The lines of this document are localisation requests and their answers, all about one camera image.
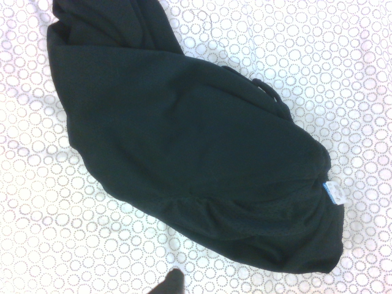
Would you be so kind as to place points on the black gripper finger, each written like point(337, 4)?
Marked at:
point(171, 283)

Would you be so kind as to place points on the black garment with white tag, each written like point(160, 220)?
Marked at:
point(190, 141)

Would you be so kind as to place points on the white bed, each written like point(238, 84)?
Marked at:
point(321, 61)

